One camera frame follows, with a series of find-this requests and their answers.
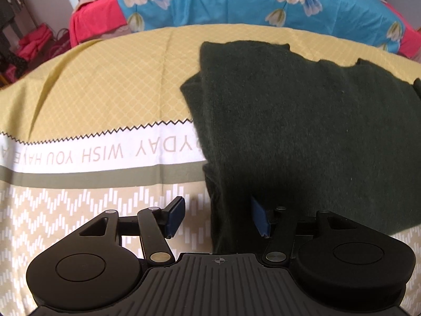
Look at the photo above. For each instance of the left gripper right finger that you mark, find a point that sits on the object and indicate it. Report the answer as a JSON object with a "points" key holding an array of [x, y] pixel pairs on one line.
{"points": [[276, 230]]}

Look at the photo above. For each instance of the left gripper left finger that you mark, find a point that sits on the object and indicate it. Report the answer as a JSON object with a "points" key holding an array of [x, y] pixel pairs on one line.
{"points": [[156, 226]]}

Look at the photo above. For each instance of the dark green knit sweater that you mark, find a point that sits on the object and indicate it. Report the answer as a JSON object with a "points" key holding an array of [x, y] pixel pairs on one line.
{"points": [[283, 131]]}

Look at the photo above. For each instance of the yellow patterned bed cover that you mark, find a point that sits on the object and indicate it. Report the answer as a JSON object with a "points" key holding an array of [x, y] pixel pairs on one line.
{"points": [[105, 126]]}

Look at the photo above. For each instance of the red bags on floor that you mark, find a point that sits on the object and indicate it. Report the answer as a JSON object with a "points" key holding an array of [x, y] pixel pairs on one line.
{"points": [[37, 47]]}

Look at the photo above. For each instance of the red sheet under quilt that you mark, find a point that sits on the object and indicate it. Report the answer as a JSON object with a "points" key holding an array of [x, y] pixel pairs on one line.
{"points": [[104, 19]]}

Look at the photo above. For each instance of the blue floral quilt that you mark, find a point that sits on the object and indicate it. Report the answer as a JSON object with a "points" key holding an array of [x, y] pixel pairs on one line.
{"points": [[365, 21]]}

